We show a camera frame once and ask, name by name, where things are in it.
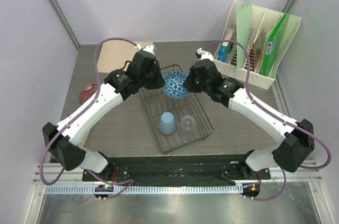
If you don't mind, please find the blue patterned bowl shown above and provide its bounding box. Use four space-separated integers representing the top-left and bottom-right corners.
163 70 189 99

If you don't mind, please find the clear glass cup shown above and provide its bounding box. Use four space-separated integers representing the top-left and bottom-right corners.
179 115 197 139

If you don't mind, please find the red floral plate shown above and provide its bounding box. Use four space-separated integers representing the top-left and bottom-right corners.
79 83 97 104

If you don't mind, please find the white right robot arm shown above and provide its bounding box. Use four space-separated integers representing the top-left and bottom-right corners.
184 59 314 179

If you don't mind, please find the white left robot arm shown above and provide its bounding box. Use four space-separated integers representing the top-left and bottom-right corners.
42 45 165 181

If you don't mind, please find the blue book in organizer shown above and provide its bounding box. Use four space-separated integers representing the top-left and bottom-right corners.
217 28 235 62

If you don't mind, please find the beige cutting board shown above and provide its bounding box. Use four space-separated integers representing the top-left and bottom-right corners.
94 38 153 73

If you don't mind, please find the light blue plastic cup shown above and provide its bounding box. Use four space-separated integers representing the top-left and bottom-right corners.
159 112 176 135

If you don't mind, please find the brown picture book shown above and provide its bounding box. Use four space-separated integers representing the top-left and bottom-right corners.
253 27 265 69

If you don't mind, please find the white file organizer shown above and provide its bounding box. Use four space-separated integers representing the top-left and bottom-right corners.
213 1 301 89

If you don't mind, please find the dark green folder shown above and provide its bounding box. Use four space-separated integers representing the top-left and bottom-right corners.
261 12 290 77

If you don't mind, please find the light green folder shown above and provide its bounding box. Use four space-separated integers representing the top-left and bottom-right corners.
236 0 253 71

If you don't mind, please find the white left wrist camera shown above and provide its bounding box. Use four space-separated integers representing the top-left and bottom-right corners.
134 44 156 59

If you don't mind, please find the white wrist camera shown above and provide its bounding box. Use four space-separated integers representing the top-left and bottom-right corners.
195 48 214 61
134 44 156 59

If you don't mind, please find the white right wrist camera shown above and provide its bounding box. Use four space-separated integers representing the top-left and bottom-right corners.
195 48 214 61

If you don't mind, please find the black wire dish rack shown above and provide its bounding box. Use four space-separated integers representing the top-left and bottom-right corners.
139 64 214 154

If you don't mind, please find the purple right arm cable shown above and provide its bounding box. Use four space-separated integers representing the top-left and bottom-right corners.
201 39 332 200

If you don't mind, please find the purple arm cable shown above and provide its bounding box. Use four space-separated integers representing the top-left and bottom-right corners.
39 37 141 200
201 39 332 200

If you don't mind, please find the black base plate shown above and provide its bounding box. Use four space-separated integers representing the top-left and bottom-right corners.
96 154 271 186

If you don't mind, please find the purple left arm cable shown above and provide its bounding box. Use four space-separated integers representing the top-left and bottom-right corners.
39 37 141 200

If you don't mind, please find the white slotted cable duct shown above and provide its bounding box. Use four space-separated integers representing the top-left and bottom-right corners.
45 183 243 195

